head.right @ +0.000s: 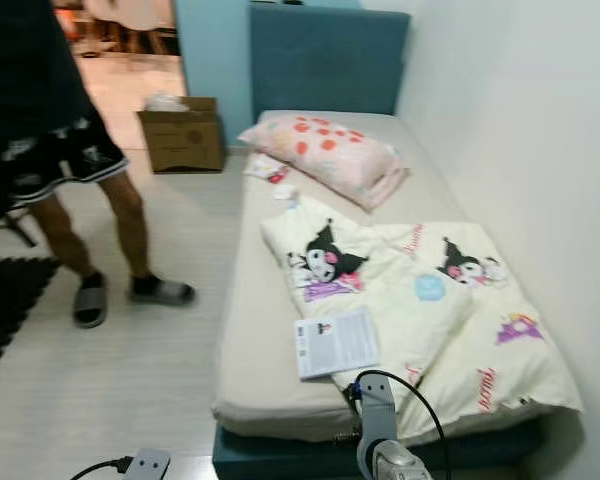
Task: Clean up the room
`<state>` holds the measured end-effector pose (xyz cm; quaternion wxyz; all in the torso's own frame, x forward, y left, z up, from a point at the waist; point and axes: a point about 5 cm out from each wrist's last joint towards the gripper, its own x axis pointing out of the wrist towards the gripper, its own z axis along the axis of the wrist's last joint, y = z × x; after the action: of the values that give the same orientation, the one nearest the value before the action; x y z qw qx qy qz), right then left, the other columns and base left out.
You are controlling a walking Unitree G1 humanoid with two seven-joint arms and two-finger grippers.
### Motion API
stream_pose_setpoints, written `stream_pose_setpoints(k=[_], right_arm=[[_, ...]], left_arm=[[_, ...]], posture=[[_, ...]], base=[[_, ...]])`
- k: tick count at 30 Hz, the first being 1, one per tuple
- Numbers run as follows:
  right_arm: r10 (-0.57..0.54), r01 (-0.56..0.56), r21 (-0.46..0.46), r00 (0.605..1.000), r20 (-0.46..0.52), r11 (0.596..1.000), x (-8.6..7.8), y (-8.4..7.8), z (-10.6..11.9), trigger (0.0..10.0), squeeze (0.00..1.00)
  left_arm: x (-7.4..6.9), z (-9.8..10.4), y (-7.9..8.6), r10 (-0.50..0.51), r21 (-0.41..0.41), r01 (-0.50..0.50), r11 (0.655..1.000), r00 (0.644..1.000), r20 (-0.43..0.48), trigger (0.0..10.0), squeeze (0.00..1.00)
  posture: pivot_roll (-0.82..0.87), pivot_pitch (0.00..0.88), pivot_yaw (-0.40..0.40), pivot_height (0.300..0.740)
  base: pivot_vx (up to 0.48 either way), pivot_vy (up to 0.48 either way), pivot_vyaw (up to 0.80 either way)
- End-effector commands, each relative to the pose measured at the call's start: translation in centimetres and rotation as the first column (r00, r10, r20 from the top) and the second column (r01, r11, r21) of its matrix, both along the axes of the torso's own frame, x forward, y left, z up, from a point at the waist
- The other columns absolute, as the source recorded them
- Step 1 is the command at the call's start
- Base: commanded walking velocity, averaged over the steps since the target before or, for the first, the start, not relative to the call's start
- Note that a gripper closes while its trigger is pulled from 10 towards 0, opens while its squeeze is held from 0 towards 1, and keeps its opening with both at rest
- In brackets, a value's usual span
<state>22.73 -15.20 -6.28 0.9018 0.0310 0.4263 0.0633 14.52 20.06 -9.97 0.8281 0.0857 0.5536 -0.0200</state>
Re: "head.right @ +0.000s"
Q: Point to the white paperback book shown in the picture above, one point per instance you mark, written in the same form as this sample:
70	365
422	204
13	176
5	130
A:
337	343

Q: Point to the grey slide slipper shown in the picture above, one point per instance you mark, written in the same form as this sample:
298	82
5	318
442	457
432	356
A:
90	300
162	291

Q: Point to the pink patterned pillow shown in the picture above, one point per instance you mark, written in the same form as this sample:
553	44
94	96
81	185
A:
330	150

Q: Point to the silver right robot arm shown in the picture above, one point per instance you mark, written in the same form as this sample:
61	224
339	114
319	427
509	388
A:
395	462

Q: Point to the black tripod stand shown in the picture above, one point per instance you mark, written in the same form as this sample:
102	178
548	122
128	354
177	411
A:
15	228

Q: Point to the red white tape packet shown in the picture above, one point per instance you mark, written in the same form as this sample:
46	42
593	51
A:
270	170

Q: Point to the cream cartoon print duvet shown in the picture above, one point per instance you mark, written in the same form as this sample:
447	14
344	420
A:
440	330

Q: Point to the black foam floor mat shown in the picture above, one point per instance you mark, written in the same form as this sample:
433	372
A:
10	310

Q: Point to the clear plastic bag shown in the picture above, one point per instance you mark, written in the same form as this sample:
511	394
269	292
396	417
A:
165	102

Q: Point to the person dark shirt black shorts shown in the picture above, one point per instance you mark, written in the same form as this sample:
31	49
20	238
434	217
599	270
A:
40	90

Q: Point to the white chair wooden legs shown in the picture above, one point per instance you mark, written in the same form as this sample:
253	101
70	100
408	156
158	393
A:
145	12

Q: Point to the brown cardboard box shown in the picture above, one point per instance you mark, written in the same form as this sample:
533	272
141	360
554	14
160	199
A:
185	140

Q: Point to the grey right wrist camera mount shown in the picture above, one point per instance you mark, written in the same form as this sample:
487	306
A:
375	400

